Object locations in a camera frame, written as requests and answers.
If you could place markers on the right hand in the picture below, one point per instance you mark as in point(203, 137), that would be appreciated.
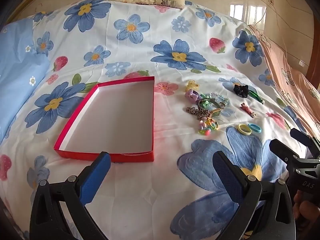
point(306, 216)

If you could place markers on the red shallow box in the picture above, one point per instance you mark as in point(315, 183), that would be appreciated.
point(114, 117)

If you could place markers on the yellow hair claw clip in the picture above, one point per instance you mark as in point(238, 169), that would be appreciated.
point(192, 85)

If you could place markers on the pink peach blanket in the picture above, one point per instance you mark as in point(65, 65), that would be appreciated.
point(294, 88)

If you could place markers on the pink candy hair clip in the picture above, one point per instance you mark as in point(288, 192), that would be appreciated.
point(250, 112)

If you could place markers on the floral white bedsheet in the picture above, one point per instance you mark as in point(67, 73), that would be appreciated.
point(178, 195)

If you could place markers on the chain strap green watch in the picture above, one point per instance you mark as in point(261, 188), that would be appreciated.
point(203, 113)

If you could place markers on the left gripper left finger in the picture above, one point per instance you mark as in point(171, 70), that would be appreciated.
point(47, 219)

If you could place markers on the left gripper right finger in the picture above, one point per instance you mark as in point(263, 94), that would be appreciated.
point(264, 209)

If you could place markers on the black scrunchie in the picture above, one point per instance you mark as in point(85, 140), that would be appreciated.
point(241, 91)

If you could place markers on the green sequin hair clip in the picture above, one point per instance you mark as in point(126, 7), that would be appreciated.
point(255, 96)

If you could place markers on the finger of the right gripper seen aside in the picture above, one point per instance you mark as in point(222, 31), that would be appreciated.
point(285, 153)

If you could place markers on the light blue pillow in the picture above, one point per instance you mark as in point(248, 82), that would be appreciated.
point(22, 68)

